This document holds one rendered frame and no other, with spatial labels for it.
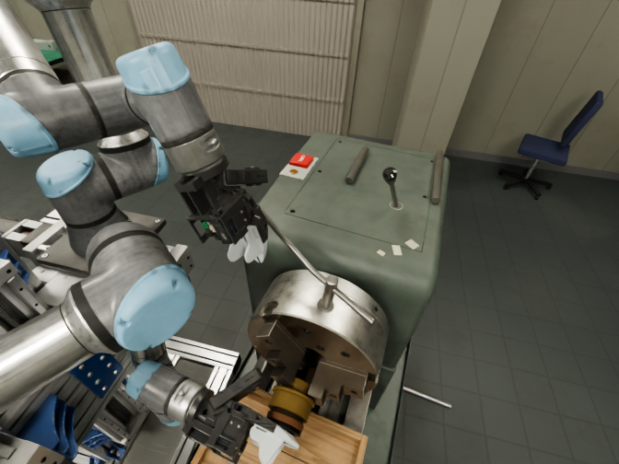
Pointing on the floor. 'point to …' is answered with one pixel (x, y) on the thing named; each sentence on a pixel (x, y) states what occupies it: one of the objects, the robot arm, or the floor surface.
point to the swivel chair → (556, 151)
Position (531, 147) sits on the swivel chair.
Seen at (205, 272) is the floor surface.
